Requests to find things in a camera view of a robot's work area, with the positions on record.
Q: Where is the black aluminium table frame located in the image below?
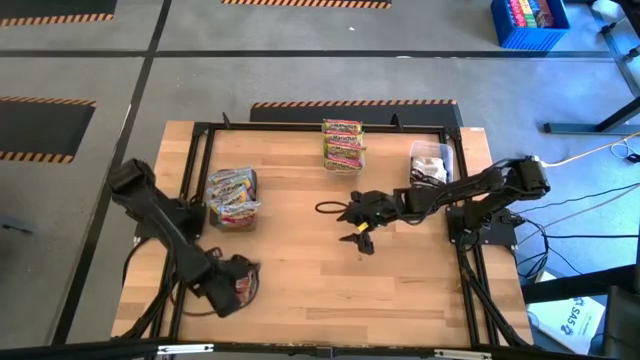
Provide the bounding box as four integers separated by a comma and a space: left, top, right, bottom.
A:
112, 112, 534, 350

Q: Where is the black metal beam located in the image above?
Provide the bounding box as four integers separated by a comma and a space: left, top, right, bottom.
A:
521, 263, 640, 305

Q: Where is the beige power cable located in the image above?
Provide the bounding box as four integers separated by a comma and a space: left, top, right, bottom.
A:
544, 130, 640, 169

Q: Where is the blue plastic crate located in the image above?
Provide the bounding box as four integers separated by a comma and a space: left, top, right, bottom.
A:
489, 0, 572, 51

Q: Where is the green ramen packet stack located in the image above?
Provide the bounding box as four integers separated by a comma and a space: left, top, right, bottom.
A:
320, 117, 367, 177

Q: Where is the dark smoked plastic bin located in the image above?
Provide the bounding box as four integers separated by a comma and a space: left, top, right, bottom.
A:
206, 167, 262, 233

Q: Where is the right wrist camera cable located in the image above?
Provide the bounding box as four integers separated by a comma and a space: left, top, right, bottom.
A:
314, 200, 354, 215

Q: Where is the black floor cable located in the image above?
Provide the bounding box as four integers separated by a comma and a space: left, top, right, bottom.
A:
542, 232, 640, 240

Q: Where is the black hazard-striped floor mat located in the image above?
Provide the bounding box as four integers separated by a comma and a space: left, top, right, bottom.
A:
249, 98, 464, 128
221, 0, 393, 10
0, 0, 119, 29
0, 95, 97, 165

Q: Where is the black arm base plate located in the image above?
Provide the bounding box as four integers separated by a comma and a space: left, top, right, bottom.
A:
132, 199, 207, 241
446, 204, 519, 247

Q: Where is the black-legged desk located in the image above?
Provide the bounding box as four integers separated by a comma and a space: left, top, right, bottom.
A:
542, 0, 640, 137

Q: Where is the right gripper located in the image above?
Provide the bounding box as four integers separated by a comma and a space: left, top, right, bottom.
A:
337, 189, 404, 257

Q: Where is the silver metal bracket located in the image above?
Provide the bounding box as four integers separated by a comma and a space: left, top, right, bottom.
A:
156, 342, 215, 357
432, 348, 494, 360

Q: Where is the small dark floor object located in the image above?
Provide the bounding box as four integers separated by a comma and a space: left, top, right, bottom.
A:
0, 219, 35, 236

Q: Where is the clear plastic bin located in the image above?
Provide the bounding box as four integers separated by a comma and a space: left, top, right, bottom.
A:
408, 139, 455, 187

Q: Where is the white printed cardboard box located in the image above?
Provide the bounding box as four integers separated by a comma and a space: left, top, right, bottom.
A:
526, 294, 608, 356

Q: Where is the black rig gantry frame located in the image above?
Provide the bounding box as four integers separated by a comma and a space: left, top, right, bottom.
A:
0, 337, 640, 360

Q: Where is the red Lime Chili Shrimp packet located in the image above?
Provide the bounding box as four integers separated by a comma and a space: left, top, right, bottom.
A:
323, 155, 366, 174
323, 131, 366, 147
322, 118, 363, 135
323, 143, 367, 159

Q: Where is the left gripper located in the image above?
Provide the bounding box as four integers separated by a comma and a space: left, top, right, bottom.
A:
199, 255, 263, 320

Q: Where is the colourful boxes stack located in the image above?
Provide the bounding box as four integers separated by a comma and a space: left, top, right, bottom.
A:
505, 0, 556, 29

